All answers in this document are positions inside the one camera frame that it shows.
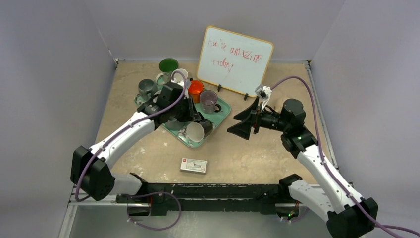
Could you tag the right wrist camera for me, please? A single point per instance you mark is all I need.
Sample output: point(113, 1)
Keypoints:
point(264, 93)

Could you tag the blue grey mug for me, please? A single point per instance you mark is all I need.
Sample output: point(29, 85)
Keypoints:
point(147, 88)

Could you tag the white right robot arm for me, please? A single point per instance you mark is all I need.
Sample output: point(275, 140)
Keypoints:
point(346, 212)

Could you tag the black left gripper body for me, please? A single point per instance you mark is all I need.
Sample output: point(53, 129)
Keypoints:
point(187, 115)

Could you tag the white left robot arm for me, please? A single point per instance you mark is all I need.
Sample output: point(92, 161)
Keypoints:
point(91, 167)

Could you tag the yellow framed whiteboard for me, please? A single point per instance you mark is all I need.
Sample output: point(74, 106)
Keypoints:
point(234, 61)

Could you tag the grey ribbed mug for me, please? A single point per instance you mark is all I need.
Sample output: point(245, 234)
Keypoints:
point(174, 125)

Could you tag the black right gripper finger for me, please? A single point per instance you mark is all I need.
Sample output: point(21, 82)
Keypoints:
point(241, 129)
point(245, 113)

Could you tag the floral mug green inside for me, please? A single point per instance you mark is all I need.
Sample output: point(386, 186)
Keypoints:
point(166, 67)

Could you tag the pink faceted mug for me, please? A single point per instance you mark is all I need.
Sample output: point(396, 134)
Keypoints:
point(179, 76)

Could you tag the black mug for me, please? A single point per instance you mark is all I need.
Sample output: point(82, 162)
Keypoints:
point(195, 132)

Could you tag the orange mug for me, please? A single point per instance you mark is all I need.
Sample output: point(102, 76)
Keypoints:
point(195, 90)

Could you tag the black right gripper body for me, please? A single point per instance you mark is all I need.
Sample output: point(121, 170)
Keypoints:
point(256, 119)

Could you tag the small white cardboard box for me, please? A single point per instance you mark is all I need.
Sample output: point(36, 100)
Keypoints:
point(193, 165)

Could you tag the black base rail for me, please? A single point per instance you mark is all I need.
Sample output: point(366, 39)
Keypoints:
point(157, 199)

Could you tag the lilac mug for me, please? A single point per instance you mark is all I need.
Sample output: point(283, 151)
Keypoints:
point(208, 101)

